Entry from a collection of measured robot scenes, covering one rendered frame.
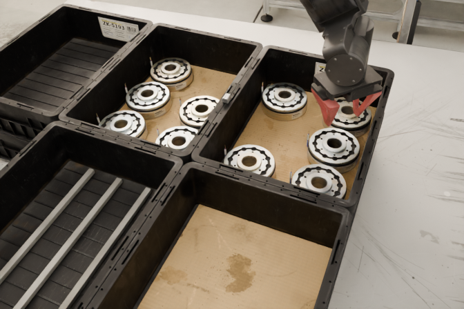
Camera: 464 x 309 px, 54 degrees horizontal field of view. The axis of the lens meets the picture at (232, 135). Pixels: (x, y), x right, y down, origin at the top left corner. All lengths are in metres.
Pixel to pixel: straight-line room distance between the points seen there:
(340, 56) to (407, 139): 0.58
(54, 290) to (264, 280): 0.35
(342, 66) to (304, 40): 0.86
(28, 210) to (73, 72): 0.45
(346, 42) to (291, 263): 0.37
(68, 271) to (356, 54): 0.59
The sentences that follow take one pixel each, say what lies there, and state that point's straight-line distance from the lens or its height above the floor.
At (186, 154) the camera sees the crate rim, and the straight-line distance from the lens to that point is 0.82.
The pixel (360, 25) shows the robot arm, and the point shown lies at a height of 1.15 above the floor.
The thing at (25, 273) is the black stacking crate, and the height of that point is 0.83.
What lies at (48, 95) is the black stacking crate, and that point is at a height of 0.83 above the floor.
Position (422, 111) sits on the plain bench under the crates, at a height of 0.70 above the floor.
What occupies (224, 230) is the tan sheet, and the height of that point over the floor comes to 0.83.
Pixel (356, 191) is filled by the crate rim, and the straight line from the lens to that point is 0.78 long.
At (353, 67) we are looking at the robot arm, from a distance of 0.69.
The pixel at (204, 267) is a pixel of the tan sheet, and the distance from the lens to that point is 0.80.
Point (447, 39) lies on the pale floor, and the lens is 3.05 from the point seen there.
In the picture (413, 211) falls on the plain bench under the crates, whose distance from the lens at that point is 1.08.
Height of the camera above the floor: 1.52
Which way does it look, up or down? 44 degrees down
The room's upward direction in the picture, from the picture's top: 3 degrees counter-clockwise
